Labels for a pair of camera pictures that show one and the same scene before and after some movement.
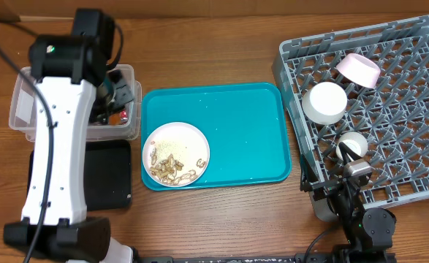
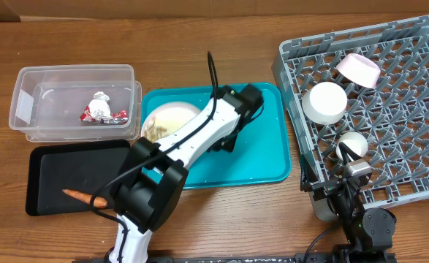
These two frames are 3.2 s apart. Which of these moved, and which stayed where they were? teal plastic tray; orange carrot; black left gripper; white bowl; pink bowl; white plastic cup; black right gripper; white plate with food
Moved: black left gripper; orange carrot; white plate with food
Stayed: pink bowl; white bowl; teal plastic tray; black right gripper; white plastic cup
